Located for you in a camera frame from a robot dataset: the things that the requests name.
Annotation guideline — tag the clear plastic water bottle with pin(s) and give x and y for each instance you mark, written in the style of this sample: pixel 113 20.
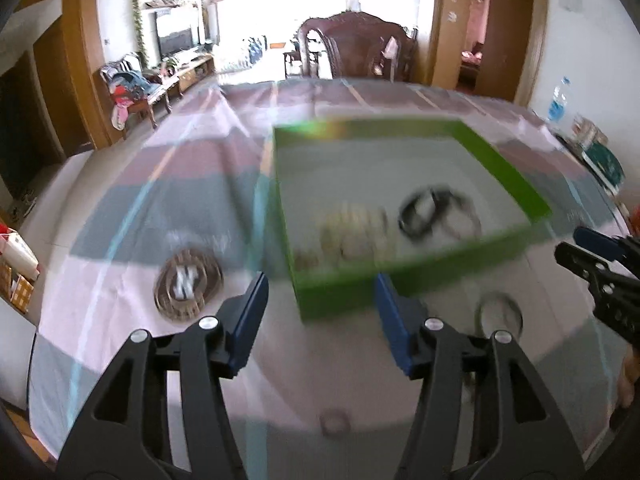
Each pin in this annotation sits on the clear plastic water bottle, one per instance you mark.
pixel 559 102

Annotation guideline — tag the brown round woven brooch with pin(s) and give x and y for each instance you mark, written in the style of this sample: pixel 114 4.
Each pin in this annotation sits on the brown round woven brooch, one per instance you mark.
pixel 187 285

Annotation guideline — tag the patterned cardboard boxes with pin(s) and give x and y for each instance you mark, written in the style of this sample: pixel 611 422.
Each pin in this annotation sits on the patterned cardboard boxes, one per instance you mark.
pixel 17 270

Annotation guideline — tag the dark carved wooden chair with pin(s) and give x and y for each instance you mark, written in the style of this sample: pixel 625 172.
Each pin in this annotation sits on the dark carved wooden chair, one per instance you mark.
pixel 360 45

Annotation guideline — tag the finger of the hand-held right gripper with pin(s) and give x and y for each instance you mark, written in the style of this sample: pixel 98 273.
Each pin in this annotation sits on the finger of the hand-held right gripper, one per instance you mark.
pixel 597 241
pixel 607 290

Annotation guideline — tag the flat screen television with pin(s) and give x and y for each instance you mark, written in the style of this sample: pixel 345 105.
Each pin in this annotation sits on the flat screen television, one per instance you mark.
pixel 175 35

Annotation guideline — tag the wooden chair with clothes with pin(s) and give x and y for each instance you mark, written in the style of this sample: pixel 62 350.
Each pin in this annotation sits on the wooden chair with clothes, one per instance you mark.
pixel 132 92

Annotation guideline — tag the person's right hand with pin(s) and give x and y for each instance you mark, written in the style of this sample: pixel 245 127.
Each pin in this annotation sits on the person's right hand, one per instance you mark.
pixel 627 380

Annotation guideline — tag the green leaf garland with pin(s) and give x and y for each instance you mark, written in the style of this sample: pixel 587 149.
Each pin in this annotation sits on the green leaf garland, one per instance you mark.
pixel 139 15

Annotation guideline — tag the dark green book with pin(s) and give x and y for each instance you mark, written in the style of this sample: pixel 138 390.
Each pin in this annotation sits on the dark green book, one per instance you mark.
pixel 605 165

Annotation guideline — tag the wooden television cabinet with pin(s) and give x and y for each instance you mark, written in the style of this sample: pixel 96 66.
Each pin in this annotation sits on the wooden television cabinet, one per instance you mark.
pixel 192 70

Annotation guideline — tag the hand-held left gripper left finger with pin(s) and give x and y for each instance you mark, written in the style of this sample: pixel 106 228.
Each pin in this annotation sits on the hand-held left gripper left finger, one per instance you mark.
pixel 248 317

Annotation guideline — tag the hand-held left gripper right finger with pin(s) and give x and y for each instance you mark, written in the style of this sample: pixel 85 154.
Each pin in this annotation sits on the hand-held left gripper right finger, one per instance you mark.
pixel 394 327

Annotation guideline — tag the thin dark bangle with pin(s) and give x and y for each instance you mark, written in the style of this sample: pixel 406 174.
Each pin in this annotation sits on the thin dark bangle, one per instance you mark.
pixel 481 310

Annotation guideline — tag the green cardboard box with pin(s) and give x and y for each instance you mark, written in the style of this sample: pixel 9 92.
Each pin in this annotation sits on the green cardboard box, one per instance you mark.
pixel 350 175

